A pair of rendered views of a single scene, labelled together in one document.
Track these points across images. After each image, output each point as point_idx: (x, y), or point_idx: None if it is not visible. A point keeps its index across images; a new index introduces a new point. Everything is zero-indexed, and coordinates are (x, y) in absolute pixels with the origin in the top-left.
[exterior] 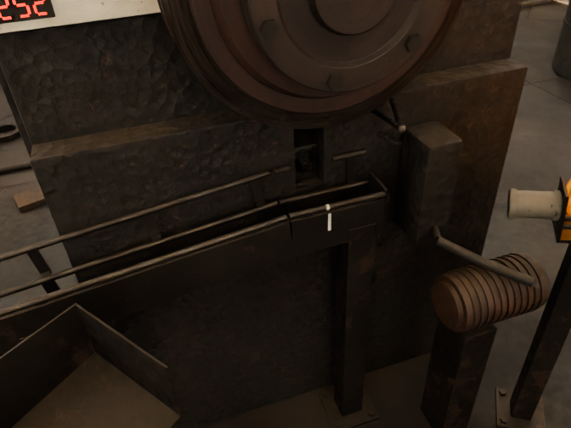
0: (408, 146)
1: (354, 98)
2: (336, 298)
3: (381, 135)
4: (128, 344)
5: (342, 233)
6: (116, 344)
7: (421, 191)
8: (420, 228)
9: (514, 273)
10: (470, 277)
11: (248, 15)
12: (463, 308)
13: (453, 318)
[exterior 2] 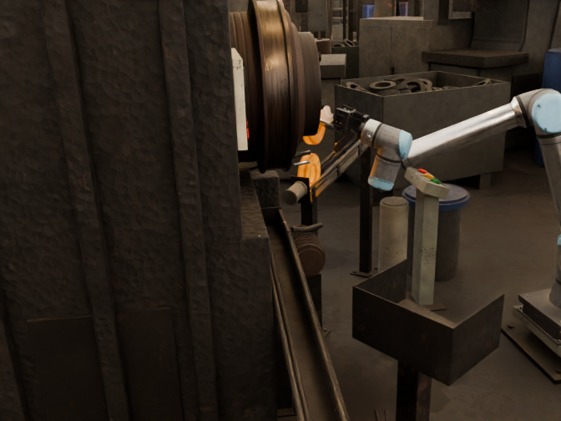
0: (259, 186)
1: None
2: (273, 306)
3: (296, 164)
4: (387, 271)
5: None
6: (378, 285)
7: (278, 205)
8: None
9: (315, 225)
10: (306, 240)
11: (316, 100)
12: (320, 252)
13: (318, 263)
